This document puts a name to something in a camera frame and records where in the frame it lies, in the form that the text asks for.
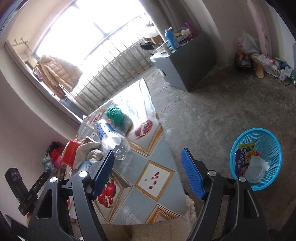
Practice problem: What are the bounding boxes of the cream fluffy blanket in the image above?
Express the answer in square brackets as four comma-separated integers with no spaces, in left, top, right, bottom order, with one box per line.
[129,195,199,241]

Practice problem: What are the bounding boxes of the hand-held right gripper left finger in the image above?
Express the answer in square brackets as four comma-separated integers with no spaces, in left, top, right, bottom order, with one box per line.
[25,150,115,241]

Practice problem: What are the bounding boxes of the beige puffer jacket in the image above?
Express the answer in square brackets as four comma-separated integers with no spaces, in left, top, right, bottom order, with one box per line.
[37,54,83,93]

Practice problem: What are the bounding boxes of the blue bottle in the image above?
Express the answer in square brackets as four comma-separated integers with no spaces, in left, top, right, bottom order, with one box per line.
[165,29,181,50]

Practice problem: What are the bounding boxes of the clear plastic bottle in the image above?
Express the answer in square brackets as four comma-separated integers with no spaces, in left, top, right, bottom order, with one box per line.
[95,119,131,160]

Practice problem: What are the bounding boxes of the purple snack bag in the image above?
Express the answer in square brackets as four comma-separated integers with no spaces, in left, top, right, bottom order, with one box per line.
[235,142,257,180]

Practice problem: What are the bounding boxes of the brown cardboard piece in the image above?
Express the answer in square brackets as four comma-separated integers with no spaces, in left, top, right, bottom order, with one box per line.
[254,62,265,79]

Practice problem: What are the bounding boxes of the red paper bag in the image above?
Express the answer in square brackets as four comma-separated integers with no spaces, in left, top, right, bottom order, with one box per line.
[62,138,85,169]

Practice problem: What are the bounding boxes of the white plastic bag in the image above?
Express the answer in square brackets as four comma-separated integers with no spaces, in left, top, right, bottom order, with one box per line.
[238,30,260,54]

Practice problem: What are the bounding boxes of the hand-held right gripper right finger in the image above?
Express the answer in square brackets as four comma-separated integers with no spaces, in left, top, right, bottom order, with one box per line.
[181,148,270,241]

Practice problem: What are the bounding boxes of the blue mesh basket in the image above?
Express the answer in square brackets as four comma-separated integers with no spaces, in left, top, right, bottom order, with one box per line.
[230,128,282,191]

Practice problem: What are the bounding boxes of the beige cloth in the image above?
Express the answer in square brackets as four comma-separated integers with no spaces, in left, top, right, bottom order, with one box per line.
[73,141,103,169]

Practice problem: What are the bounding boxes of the grey cabinet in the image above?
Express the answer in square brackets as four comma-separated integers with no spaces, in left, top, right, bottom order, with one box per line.
[150,32,212,92]

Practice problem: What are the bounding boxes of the metal balcony railing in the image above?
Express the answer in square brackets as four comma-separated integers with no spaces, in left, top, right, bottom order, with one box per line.
[72,38,158,112]

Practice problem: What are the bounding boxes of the green plastic bag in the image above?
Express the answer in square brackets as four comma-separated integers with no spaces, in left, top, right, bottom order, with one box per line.
[104,107,130,128]

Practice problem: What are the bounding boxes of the light blue pack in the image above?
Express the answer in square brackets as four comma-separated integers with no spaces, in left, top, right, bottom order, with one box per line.
[72,161,93,176]

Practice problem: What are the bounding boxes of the wall coat hooks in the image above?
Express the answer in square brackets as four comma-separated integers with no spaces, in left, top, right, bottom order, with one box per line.
[13,38,29,47]

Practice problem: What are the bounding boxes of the white plastic cup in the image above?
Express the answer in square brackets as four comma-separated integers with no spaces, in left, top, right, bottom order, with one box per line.
[245,155,270,183]

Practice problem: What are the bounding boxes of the dark box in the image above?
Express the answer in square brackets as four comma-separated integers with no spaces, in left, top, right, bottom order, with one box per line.
[235,53,252,67]

